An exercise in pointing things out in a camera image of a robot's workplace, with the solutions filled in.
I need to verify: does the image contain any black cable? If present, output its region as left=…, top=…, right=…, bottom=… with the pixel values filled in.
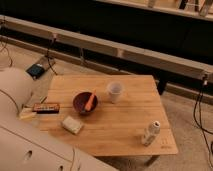
left=44, top=37, right=59, bottom=76
left=193, top=79, right=213, bottom=168

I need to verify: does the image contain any black cable left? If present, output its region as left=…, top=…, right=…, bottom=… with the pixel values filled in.
left=44, top=37, right=59, bottom=76

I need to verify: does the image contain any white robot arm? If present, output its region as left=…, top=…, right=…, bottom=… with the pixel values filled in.
left=0, top=68, right=117, bottom=171

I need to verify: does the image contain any white sponge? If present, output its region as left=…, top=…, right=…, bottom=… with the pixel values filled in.
left=62, top=116, right=83, bottom=134

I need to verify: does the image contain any black cable right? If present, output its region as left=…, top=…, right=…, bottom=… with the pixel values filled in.
left=193, top=79, right=213, bottom=168

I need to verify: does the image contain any wooden table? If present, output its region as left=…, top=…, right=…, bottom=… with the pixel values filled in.
left=39, top=75, right=178, bottom=157

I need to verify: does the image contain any orange carrot toy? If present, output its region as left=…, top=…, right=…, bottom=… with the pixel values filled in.
left=84, top=90, right=96, bottom=111

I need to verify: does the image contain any dark rectangular eraser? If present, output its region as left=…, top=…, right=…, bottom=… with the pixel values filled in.
left=32, top=103, right=60, bottom=114

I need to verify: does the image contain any dark brown bowl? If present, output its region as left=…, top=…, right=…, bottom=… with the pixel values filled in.
left=73, top=92, right=98, bottom=115

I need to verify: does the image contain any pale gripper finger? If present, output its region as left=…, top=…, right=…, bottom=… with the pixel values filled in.
left=19, top=108, right=36, bottom=120

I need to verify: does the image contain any white plastic bottle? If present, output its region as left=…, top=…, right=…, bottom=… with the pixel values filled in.
left=141, top=121, right=161, bottom=146

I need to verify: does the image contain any translucent plastic cup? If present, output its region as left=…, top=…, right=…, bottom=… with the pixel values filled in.
left=107, top=82, right=123, bottom=104

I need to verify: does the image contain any long metal rail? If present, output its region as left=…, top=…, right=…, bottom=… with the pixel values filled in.
left=0, top=15, right=213, bottom=80

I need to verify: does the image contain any dark blue floor box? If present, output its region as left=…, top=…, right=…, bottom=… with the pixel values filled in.
left=26, top=64, right=45, bottom=79

